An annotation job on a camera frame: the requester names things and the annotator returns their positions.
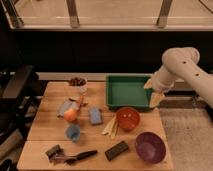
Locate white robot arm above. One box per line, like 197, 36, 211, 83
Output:
144, 47, 213, 108

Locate orange round fruit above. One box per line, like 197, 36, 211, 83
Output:
63, 108, 77, 122

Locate dark brown rectangular block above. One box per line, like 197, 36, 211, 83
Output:
105, 141, 129, 161

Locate white cup with brown contents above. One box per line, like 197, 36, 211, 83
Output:
69, 77, 87, 94

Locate blue plastic cup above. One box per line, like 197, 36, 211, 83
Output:
66, 124, 80, 143

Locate orange bowl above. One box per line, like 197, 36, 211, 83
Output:
116, 107, 140, 131

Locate blue sponge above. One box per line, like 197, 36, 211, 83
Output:
89, 107, 102, 125

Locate green plastic bin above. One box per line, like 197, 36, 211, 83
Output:
106, 75, 153, 110

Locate purple bowl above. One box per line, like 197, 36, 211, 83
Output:
135, 132, 166, 164

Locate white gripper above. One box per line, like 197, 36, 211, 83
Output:
144, 65, 175, 108

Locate black chair frame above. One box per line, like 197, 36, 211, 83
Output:
0, 64, 43, 171

